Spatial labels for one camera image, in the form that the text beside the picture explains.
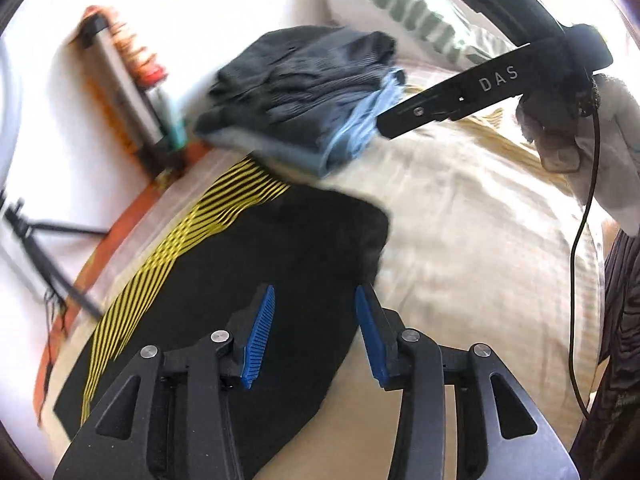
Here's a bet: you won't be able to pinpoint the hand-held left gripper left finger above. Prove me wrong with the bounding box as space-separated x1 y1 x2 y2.
52 284 277 480

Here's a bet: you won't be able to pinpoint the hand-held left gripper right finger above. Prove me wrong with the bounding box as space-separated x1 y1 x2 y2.
354 284 581 480

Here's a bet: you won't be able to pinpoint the black pants with yellow stripes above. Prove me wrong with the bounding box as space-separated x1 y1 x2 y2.
52 156 391 480

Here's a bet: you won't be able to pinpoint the person's right hand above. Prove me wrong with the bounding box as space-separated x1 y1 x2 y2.
515 74 640 237

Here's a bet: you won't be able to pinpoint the white pillow with green pattern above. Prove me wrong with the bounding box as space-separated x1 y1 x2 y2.
320 0 506 67

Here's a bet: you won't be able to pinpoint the folded light blue garment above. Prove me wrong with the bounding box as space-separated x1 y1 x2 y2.
205 66 408 179

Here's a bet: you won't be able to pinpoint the cream striped bed sheet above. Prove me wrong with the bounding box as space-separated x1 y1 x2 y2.
40 25 610 480

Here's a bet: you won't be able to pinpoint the folded dark grey garment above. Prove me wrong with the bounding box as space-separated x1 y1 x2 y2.
192 25 399 161

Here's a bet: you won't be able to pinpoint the orange bed edge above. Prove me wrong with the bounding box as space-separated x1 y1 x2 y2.
32 140 211 427

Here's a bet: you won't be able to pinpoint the teal bottle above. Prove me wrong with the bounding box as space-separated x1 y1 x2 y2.
159 89 190 152

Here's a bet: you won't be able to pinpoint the black tripod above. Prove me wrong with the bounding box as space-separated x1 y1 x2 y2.
0 199 110 322

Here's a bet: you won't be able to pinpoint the person's dark patterned clothing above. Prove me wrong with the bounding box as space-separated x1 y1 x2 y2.
570 229 640 480

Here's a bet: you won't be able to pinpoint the black cable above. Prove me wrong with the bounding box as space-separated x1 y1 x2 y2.
570 75 602 421

